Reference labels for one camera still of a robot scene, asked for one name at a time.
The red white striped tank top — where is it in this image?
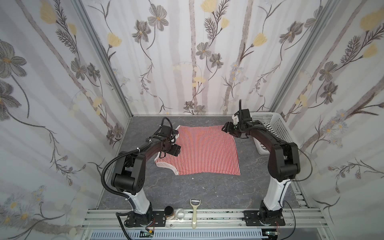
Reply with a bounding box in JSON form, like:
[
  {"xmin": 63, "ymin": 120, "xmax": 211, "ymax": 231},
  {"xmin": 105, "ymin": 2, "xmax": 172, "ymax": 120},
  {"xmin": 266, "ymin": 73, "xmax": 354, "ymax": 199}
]
[{"xmin": 155, "ymin": 125, "xmax": 241, "ymax": 176}]

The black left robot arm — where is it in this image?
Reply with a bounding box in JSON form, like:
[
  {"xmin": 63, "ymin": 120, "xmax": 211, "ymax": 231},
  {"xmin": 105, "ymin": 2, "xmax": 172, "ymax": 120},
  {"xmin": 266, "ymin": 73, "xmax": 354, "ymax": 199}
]
[{"xmin": 105, "ymin": 139, "xmax": 181, "ymax": 229}]

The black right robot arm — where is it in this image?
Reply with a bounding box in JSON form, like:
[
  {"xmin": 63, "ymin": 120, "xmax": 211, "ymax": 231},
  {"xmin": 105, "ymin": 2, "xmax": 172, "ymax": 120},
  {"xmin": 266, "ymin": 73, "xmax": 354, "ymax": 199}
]
[{"xmin": 222, "ymin": 122, "xmax": 301, "ymax": 226}]

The white plastic laundry basket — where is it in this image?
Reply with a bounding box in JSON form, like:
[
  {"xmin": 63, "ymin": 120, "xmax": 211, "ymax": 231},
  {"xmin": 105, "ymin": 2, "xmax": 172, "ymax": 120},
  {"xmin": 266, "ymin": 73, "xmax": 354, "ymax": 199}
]
[{"xmin": 250, "ymin": 112, "xmax": 299, "ymax": 144}]

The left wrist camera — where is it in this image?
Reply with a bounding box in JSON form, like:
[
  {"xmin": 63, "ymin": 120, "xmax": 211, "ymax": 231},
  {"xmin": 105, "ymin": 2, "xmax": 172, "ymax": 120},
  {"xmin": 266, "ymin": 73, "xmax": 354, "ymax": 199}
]
[{"xmin": 155, "ymin": 126, "xmax": 179, "ymax": 144}]

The cream handled peeler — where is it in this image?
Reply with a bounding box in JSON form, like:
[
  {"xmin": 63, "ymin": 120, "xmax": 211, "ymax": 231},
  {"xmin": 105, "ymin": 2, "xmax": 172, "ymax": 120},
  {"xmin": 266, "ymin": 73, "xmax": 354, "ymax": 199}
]
[{"xmin": 190, "ymin": 199, "xmax": 201, "ymax": 229}]

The black corrugated cable conduit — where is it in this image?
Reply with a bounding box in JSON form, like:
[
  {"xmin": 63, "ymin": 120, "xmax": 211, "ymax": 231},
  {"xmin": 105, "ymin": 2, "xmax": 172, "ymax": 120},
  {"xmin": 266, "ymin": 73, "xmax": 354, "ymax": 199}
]
[{"xmin": 100, "ymin": 149, "xmax": 139, "ymax": 240}]

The white slotted cable duct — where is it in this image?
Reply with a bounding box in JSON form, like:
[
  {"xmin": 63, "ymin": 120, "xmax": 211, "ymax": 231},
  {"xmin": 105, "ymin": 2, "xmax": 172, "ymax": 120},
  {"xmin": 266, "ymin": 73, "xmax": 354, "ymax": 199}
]
[{"xmin": 89, "ymin": 229, "xmax": 265, "ymax": 240}]

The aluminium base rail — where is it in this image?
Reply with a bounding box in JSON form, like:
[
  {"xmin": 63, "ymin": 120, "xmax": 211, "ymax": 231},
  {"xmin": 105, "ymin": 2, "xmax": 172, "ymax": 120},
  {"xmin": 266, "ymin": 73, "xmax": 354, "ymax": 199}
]
[{"xmin": 80, "ymin": 208, "xmax": 331, "ymax": 240}]

